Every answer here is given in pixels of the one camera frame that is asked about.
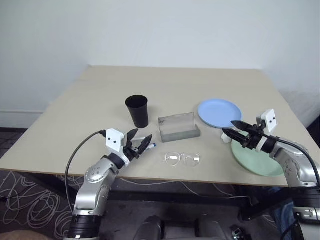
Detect blue jeans leg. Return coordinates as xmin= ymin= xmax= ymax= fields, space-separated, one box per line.
xmin=273 ymin=198 xmax=297 ymax=226

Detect clear frame glasses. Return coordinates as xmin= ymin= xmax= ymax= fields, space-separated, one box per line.
xmin=161 ymin=151 xmax=202 ymax=167

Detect black table frame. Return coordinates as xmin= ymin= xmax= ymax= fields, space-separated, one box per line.
xmin=24 ymin=171 xmax=301 ymax=221

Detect white cable under table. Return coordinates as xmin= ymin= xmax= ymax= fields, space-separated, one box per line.
xmin=119 ymin=180 xmax=254 ymax=201

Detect small black metal foot piece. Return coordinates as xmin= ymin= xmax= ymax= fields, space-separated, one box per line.
xmin=229 ymin=225 xmax=245 ymax=240

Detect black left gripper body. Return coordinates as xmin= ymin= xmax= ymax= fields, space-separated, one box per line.
xmin=123 ymin=145 xmax=141 ymax=161

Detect tangled white cables on floor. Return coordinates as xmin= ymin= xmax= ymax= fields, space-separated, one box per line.
xmin=0 ymin=170 xmax=76 ymax=232

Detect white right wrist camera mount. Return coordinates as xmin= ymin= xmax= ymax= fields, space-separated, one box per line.
xmin=255 ymin=108 xmax=278 ymax=152

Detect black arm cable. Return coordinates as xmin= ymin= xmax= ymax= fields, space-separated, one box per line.
xmin=64 ymin=130 xmax=107 ymax=216
xmin=264 ymin=134 xmax=320 ymax=182

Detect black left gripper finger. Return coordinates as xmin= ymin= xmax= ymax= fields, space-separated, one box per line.
xmin=137 ymin=134 xmax=154 ymax=154
xmin=126 ymin=128 xmax=140 ymax=149

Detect dark rounded shape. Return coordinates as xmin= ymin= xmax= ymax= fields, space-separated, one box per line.
xmin=134 ymin=215 xmax=166 ymax=240

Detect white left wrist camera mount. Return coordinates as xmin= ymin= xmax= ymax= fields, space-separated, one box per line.
xmin=104 ymin=128 xmax=131 ymax=166

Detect grey glasses case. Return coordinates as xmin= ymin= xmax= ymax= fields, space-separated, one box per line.
xmin=157 ymin=111 xmax=202 ymax=144

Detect black plastic cup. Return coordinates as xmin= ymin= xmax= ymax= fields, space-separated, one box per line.
xmin=124 ymin=94 xmax=149 ymax=129

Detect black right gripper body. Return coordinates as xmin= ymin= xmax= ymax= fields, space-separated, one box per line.
xmin=245 ymin=123 xmax=266 ymax=151

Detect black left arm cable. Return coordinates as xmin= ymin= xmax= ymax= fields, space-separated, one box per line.
xmin=64 ymin=130 xmax=107 ymax=216

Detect blue plate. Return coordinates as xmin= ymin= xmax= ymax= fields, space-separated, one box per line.
xmin=197 ymin=98 xmax=243 ymax=130

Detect white marker with blue cap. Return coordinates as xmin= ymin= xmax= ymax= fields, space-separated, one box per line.
xmin=132 ymin=136 xmax=158 ymax=151

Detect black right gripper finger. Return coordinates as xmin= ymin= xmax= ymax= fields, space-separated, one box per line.
xmin=222 ymin=128 xmax=251 ymax=146
xmin=230 ymin=120 xmax=256 ymax=132

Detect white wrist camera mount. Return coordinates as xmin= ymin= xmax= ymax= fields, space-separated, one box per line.
xmin=255 ymin=108 xmax=278 ymax=152
xmin=104 ymin=128 xmax=131 ymax=166

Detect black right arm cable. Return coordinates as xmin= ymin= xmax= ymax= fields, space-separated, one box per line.
xmin=264 ymin=134 xmax=320 ymax=182

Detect white paper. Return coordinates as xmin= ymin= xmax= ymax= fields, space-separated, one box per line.
xmin=220 ymin=132 xmax=234 ymax=144

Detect green plate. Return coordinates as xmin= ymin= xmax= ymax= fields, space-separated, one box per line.
xmin=231 ymin=132 xmax=285 ymax=178

